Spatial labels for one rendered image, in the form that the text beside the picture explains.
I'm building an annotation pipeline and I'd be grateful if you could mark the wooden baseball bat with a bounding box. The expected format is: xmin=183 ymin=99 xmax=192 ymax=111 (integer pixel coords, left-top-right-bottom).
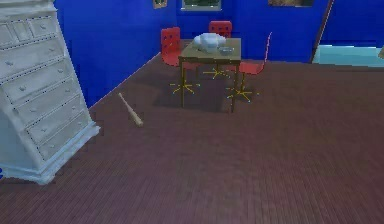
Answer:
xmin=117 ymin=92 xmax=145 ymax=128

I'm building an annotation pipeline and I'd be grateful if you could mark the brown square table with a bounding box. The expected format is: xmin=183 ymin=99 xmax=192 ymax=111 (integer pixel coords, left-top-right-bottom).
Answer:
xmin=178 ymin=37 xmax=243 ymax=114

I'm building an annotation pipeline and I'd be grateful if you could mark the red swivel chair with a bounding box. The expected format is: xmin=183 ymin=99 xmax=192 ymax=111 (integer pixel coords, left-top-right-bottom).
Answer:
xmin=225 ymin=31 xmax=273 ymax=104
xmin=202 ymin=20 xmax=233 ymax=80
xmin=160 ymin=26 xmax=202 ymax=96

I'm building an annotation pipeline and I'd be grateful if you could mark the white crumpled cloth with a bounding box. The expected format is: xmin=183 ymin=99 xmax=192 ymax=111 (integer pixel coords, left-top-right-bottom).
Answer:
xmin=192 ymin=32 xmax=227 ymax=53

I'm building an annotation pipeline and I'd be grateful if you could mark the grey framed window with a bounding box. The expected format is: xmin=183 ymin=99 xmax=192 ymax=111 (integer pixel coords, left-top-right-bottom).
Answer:
xmin=180 ymin=0 xmax=222 ymax=12

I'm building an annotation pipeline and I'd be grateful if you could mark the brown framed picture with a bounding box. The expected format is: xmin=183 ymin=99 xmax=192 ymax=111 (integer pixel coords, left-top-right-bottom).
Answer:
xmin=267 ymin=0 xmax=315 ymax=8

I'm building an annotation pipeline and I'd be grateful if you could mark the white chest of drawers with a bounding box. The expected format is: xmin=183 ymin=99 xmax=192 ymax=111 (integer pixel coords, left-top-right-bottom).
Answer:
xmin=0 ymin=0 xmax=101 ymax=186

